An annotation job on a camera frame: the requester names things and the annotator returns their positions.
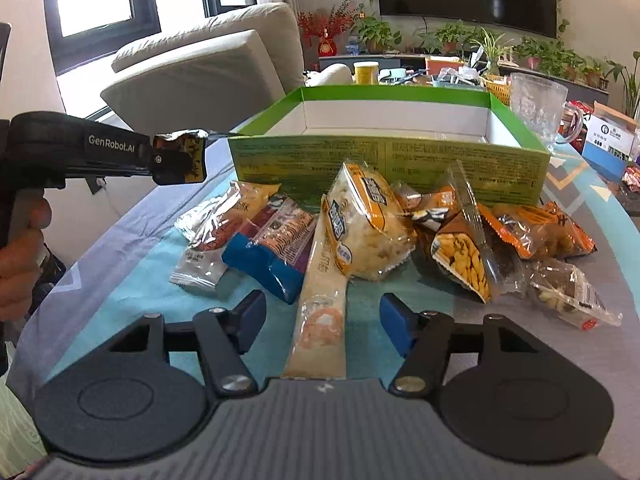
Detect clear glass mug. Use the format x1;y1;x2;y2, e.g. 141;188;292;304
509;72;585;153

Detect blue snack packet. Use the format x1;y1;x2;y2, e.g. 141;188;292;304
221;194;319;306

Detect yellow wicker basket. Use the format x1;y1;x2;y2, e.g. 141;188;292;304
481;74;513;107

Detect orange tissue box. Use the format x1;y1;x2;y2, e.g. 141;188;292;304
425;56;464;77

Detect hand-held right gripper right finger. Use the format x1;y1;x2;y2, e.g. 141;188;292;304
379;292;538;395

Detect bushy potted green plant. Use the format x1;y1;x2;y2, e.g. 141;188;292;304
356;16;402;54

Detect grey television cabinet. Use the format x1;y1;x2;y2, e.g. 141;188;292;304
319;52;611;107

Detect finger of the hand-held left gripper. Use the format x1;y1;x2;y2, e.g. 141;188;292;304
150;146;197;184

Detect clear packet of red snacks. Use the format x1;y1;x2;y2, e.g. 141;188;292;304
169;180;282;291

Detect dark glossy snack packet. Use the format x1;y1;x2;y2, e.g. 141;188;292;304
151;129;240;187

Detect yellow white rice cracker packet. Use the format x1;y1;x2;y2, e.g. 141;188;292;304
324;160;420;282

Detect clear packet of dark nuts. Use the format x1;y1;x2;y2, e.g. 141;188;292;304
525;257;624;332

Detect teal grey patterned tablecloth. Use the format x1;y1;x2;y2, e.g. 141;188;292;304
7;137;640;480

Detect potted plant pink pot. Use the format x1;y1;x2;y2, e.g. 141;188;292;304
514;37;552;71

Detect orange snack packet black print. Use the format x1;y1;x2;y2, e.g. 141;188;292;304
477;201;598;262

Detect clear packet of yellow nuts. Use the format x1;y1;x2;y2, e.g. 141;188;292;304
429;160;527;306

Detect spider plant in glass vase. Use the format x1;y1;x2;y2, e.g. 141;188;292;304
471;27;512;77

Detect long cream snack packet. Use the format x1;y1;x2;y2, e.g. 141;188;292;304
281;194;349;380

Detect yellow can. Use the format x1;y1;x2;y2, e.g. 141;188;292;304
353;61;380;86

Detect green cardboard box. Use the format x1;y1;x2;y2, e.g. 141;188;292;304
227;85;551;208

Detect beige armchair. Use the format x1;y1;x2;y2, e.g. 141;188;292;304
100;1;307;211

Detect red flowers in red vase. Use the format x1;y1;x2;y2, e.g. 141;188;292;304
296;0;359;61

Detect potted green plant brown pot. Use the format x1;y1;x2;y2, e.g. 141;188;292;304
434;21;476;56

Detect small orange snack packet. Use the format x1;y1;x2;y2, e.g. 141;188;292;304
389;180;466;231

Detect person's left hand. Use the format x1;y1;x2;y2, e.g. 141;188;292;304
0;197;53;323

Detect tall broad leaf plant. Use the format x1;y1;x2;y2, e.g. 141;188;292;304
606;51;640;117

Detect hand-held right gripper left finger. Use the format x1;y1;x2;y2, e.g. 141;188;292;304
107;290;267;395

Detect blue white carton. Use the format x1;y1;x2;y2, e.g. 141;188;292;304
582;101;640;182

